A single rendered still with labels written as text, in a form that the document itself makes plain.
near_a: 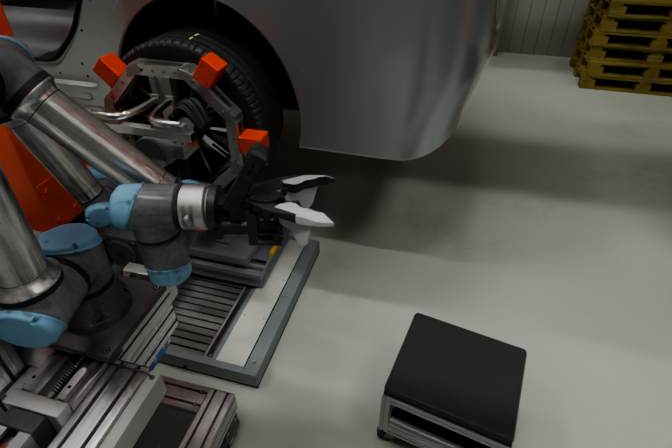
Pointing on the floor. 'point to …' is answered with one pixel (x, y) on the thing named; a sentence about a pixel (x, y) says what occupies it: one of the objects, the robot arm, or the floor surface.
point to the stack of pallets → (626, 39)
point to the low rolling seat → (452, 388)
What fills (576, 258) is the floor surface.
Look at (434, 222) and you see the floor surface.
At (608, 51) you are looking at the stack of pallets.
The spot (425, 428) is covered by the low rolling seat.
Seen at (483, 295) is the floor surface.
